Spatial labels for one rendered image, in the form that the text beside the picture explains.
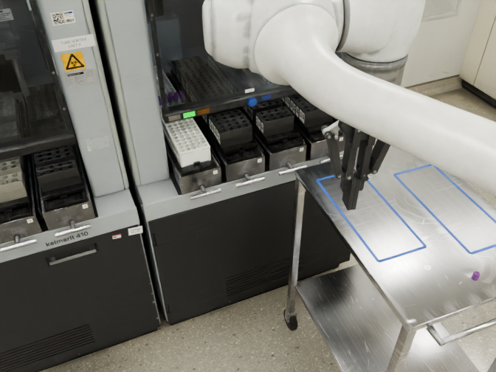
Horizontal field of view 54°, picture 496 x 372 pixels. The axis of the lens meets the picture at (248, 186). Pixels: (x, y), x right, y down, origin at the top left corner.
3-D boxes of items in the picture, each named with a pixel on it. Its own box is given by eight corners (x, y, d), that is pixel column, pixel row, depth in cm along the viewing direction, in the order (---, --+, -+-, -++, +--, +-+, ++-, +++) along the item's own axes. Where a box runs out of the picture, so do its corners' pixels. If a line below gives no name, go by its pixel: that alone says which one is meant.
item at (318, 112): (330, 117, 171) (332, 102, 167) (333, 120, 169) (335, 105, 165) (300, 125, 168) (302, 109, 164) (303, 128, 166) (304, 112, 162)
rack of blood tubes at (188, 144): (157, 122, 173) (155, 108, 169) (184, 116, 175) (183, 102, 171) (181, 170, 152) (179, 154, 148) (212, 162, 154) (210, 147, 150)
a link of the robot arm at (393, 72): (420, 60, 65) (410, 99, 68) (393, 33, 71) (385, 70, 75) (355, 66, 63) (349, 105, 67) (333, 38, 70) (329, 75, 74)
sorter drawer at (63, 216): (32, 116, 190) (25, 96, 184) (68, 108, 193) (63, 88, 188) (49, 241, 138) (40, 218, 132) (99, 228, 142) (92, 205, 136)
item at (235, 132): (250, 137, 162) (250, 122, 158) (252, 140, 161) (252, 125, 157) (218, 145, 159) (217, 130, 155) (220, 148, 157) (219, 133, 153)
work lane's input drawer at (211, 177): (133, 95, 201) (130, 75, 195) (166, 88, 205) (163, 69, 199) (185, 204, 150) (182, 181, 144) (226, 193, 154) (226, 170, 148)
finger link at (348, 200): (356, 179, 81) (352, 180, 81) (351, 210, 85) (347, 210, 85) (350, 169, 83) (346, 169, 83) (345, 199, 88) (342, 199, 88)
